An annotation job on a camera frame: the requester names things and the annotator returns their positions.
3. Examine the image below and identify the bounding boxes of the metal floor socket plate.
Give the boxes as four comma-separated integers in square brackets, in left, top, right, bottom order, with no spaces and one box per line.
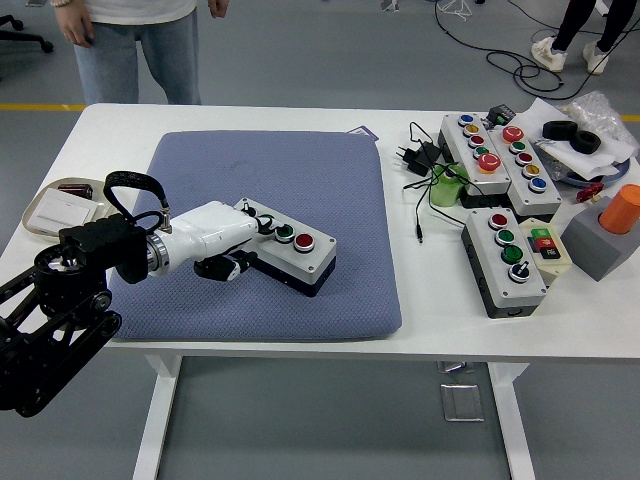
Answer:
[439,382,486,424]

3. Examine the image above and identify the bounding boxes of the person's right hand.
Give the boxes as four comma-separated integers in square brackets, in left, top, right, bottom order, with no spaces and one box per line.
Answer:
[56,3,96,49]

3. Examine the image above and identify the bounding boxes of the five-button box orange-ringed mushroom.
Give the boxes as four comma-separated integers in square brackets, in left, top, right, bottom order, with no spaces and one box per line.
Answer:
[438,113,512,209]

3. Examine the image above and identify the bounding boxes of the grey block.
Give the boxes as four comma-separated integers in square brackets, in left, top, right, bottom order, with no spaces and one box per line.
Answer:
[559,194,640,283]

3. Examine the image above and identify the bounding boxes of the black office chair base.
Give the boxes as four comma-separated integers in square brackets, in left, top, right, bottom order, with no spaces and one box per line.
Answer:
[0,13,55,54]

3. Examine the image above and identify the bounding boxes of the green plastic cylinder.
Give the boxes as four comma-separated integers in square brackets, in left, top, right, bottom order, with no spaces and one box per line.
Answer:
[428,163,471,208]

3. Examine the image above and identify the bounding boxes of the black floor cable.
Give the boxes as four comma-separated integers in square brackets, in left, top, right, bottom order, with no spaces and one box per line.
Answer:
[433,0,640,101]

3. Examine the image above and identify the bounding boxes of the grey four-button control box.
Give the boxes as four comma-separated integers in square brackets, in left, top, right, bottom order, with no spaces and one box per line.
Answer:
[232,197,338,300]

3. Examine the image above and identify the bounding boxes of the black adapter cord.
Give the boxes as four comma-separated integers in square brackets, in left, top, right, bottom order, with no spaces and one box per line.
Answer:
[402,121,474,245]

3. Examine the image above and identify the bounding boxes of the blue-rimmed plate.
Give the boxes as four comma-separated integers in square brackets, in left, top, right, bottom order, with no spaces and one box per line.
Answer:
[542,149,637,190]

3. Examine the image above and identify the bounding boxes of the blue-grey woven mat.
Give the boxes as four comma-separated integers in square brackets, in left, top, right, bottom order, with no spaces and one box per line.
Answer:
[107,130,404,344]

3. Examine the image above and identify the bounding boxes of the black terminal module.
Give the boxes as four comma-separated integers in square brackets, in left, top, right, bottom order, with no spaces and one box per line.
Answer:
[485,103,519,126]

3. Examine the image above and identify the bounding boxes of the orange cylinder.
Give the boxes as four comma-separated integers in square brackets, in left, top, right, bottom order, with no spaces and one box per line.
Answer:
[598,183,640,236]

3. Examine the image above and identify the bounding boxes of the person in black trousers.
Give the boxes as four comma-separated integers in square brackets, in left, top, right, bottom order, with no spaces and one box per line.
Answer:
[530,0,640,76]

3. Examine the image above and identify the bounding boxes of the small metal floor fitting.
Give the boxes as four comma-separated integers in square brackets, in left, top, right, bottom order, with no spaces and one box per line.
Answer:
[437,360,477,376]

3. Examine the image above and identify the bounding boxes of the white floor cable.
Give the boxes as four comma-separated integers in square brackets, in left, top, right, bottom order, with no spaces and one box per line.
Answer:
[437,0,474,24]

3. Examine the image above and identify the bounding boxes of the clear bubble wrap bag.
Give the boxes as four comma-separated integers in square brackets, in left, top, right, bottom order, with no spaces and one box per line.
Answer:
[564,90,634,146]

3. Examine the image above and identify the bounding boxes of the black foam ring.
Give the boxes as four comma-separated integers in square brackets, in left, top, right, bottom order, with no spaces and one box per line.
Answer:
[570,129,603,155]
[542,119,579,141]

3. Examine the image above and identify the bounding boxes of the cream three-button switch box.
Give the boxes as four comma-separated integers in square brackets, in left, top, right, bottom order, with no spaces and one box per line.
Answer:
[518,218,572,287]

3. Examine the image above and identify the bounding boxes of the person in jeans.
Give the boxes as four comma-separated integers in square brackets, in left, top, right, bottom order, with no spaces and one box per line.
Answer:
[49,0,231,106]

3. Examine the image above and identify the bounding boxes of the white table leg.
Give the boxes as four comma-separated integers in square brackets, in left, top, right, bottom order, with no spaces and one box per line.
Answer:
[132,355,184,480]
[487,362,536,480]

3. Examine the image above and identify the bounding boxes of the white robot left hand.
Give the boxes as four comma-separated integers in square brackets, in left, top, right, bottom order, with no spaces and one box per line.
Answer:
[162,200,277,285]

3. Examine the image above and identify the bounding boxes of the beige oval tray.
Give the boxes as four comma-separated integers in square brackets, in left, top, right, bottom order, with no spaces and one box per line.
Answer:
[22,177,114,241]

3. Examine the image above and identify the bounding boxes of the white paper sheet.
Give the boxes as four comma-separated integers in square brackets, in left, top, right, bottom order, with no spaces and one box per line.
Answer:
[514,97,640,181]

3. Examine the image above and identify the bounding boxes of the black power adapter plug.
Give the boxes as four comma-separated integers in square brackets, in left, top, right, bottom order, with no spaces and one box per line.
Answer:
[397,141,442,176]

